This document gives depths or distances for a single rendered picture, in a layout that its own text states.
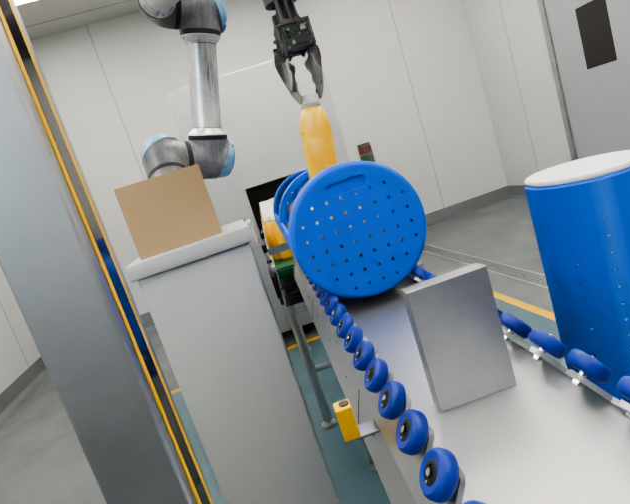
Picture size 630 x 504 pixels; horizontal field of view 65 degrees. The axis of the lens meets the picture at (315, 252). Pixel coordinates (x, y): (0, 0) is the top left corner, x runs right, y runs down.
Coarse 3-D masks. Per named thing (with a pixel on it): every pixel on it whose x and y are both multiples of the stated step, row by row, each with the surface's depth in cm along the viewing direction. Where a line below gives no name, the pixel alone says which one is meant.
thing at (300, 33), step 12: (264, 0) 99; (276, 0) 95; (288, 0) 98; (276, 12) 101; (288, 12) 96; (288, 24) 97; (300, 24) 96; (276, 36) 98; (288, 36) 97; (300, 36) 97; (312, 36) 98; (276, 48) 104; (288, 48) 97; (300, 48) 98; (312, 48) 101
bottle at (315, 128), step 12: (312, 108) 104; (300, 120) 106; (312, 120) 104; (324, 120) 104; (300, 132) 107; (312, 132) 104; (324, 132) 104; (312, 144) 105; (324, 144) 105; (312, 156) 105; (324, 156) 105; (336, 156) 107; (312, 168) 106; (324, 168) 105
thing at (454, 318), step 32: (416, 288) 57; (448, 288) 57; (480, 288) 57; (416, 320) 57; (448, 320) 57; (480, 320) 58; (448, 352) 58; (480, 352) 58; (448, 384) 58; (480, 384) 59; (512, 384) 59
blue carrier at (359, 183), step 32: (288, 192) 137; (320, 192) 98; (352, 192) 99; (384, 192) 100; (416, 192) 101; (288, 224) 105; (320, 224) 99; (352, 224) 100; (384, 224) 101; (416, 224) 101; (320, 256) 100; (352, 256) 101; (384, 256) 102; (416, 256) 102; (352, 288) 102; (384, 288) 103
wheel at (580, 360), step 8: (576, 352) 52; (584, 352) 52; (568, 360) 52; (576, 360) 51; (584, 360) 51; (592, 360) 50; (576, 368) 54; (584, 368) 51; (592, 368) 50; (600, 368) 50; (608, 368) 50; (592, 376) 50; (600, 376) 50; (608, 376) 50
